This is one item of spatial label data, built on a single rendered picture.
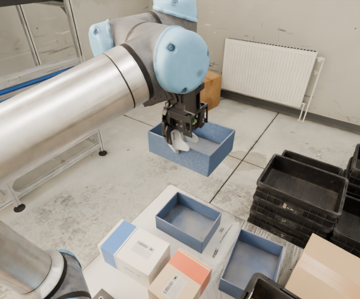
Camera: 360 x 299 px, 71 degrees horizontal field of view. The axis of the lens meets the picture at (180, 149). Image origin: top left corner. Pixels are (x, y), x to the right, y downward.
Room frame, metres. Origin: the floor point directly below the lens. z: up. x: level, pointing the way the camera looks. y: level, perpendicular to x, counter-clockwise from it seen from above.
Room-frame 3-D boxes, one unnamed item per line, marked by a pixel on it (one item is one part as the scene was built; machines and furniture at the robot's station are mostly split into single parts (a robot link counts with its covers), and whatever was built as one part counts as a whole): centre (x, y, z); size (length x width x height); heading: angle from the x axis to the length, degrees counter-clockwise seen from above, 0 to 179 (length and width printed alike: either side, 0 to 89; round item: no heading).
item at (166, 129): (0.52, 0.02, 1.20); 0.05 x 0.02 x 0.09; 144
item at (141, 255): (0.47, 0.15, 0.74); 0.20 x 0.12 x 0.09; 60
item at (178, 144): (0.51, 0.00, 1.16); 0.06 x 0.03 x 0.09; 54
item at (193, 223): (0.61, -0.03, 0.73); 0.20 x 0.15 x 0.07; 57
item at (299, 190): (0.97, -0.65, 0.37); 0.40 x 0.30 x 0.45; 56
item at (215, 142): (0.60, -0.03, 1.10); 0.20 x 0.15 x 0.07; 56
